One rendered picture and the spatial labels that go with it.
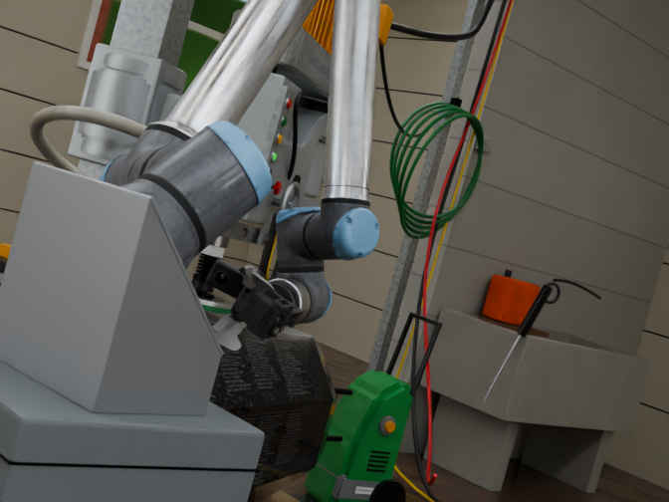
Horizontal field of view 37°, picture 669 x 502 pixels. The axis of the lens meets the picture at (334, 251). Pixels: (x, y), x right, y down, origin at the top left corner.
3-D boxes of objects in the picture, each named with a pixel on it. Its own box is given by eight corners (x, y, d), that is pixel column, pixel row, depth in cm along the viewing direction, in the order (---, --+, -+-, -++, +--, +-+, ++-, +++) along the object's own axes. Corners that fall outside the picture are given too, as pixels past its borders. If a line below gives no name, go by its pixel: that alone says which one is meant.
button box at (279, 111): (260, 186, 282) (286, 90, 281) (269, 188, 282) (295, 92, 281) (252, 183, 274) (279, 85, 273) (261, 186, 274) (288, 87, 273)
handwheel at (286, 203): (263, 224, 305) (276, 176, 305) (293, 232, 303) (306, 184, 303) (248, 221, 291) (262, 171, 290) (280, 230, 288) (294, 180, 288)
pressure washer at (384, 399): (356, 491, 456) (406, 309, 453) (400, 521, 427) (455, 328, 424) (293, 485, 437) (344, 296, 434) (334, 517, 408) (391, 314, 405)
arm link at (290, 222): (339, 205, 189) (341, 271, 189) (304, 209, 198) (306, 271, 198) (300, 205, 183) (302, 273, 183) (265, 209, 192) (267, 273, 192)
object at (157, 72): (48, 149, 358) (77, 39, 356) (124, 169, 384) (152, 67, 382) (102, 165, 335) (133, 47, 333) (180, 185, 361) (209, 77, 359)
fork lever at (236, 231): (212, 231, 313) (216, 215, 313) (269, 247, 309) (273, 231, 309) (120, 211, 245) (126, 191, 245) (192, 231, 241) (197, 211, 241)
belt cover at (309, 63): (292, 114, 370) (304, 70, 369) (355, 129, 365) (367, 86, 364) (203, 58, 276) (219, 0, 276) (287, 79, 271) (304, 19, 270)
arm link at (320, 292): (290, 271, 198) (292, 322, 198) (264, 274, 187) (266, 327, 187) (334, 270, 195) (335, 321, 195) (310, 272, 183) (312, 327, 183)
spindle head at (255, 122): (214, 218, 315) (251, 82, 314) (279, 236, 311) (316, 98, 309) (172, 211, 280) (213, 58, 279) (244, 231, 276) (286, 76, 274)
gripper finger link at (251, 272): (278, 271, 161) (280, 296, 169) (250, 251, 163) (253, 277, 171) (265, 285, 160) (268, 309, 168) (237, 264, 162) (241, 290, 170)
